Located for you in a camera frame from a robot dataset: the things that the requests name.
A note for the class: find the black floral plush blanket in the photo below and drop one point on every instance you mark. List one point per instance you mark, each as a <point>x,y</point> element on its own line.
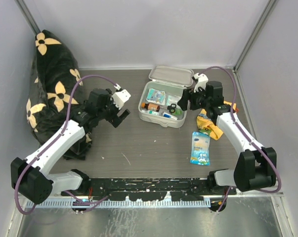
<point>54,73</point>

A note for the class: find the small green box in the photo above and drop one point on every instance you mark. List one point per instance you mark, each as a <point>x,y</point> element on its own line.
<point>178,112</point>

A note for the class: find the white bottle green label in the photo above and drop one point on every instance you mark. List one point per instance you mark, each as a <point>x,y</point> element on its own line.
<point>151,112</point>

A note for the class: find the medical tape roll packet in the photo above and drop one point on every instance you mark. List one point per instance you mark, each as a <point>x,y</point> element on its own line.
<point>158,94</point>

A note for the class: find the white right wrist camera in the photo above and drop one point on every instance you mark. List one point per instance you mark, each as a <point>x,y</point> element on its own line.
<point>200,82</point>

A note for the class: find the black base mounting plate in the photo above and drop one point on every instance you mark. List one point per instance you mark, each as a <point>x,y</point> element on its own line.
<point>150,189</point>

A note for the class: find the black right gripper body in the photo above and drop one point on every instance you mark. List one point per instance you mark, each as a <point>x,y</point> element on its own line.
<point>199,100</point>

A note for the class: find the brown medicine bottle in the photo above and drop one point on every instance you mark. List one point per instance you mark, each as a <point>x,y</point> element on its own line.
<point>150,106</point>

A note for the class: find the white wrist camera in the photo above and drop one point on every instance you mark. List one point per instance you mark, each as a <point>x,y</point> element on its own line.
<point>200,82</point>
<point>120,97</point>

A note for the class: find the grey medicine kit case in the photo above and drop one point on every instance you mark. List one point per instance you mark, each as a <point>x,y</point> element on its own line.
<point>172,81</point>

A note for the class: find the green plasters plastic bag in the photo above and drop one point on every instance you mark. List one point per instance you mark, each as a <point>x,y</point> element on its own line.
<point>177,97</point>

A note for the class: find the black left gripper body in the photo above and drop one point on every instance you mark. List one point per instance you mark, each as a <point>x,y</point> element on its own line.
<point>109,112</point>

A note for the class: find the white slotted cable duct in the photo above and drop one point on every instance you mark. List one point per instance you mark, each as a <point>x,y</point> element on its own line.
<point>166,203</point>

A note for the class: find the blue cooling patch pouch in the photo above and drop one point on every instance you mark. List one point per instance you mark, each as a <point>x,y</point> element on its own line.
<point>200,149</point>

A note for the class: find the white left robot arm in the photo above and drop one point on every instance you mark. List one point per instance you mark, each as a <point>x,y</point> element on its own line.
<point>31,176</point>

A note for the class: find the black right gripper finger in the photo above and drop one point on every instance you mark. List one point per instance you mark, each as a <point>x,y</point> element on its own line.
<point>183,104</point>
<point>187,94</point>

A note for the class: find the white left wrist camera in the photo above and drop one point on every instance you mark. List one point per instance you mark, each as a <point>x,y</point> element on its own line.
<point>120,97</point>

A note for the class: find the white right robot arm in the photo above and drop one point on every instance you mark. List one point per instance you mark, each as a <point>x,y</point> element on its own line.
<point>256,165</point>

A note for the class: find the black handled scissors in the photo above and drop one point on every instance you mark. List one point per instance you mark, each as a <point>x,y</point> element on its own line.
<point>170,108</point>

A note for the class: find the yellow cartoon cloth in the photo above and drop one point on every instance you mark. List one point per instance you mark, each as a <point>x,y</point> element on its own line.
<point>206,126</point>

